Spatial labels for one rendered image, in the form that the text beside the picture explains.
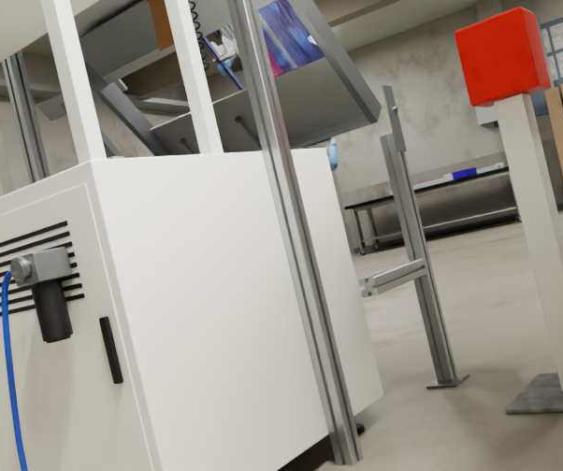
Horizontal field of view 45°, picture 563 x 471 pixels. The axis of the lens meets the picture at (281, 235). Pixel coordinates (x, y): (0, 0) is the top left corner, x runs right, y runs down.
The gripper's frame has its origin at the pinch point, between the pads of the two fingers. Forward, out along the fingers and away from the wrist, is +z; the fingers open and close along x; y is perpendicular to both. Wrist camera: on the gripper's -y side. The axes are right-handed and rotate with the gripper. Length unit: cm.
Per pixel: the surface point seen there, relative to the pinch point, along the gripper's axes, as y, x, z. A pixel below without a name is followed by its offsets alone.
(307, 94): -16.0, 23.0, 5.2
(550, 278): -59, 75, 40
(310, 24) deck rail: 1.2, 37.8, 13.7
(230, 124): -16.2, -3.9, 5.3
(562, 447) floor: -69, 79, 75
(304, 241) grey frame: -27, 42, 62
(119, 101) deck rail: 3.6, -29.8, 11.7
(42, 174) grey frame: 0, -32, 47
